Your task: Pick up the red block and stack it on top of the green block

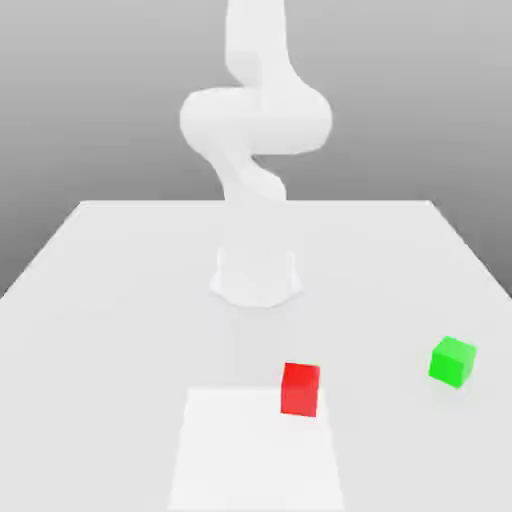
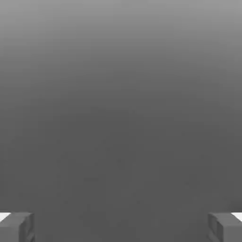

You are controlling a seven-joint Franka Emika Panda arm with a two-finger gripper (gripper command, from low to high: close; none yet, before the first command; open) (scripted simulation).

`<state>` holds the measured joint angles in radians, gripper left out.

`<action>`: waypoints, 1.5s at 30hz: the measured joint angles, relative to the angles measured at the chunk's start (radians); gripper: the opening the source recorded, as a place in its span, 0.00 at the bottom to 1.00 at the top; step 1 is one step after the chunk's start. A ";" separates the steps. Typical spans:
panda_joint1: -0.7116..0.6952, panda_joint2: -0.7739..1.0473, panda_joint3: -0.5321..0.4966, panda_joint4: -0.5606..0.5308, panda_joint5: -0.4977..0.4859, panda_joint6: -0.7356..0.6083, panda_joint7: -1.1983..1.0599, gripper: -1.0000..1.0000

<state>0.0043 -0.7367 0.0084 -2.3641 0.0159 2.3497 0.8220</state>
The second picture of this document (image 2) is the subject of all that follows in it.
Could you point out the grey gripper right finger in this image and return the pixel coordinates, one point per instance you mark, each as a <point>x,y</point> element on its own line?
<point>229,229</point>

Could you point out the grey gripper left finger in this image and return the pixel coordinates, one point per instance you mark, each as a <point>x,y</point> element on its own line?
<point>13,228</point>

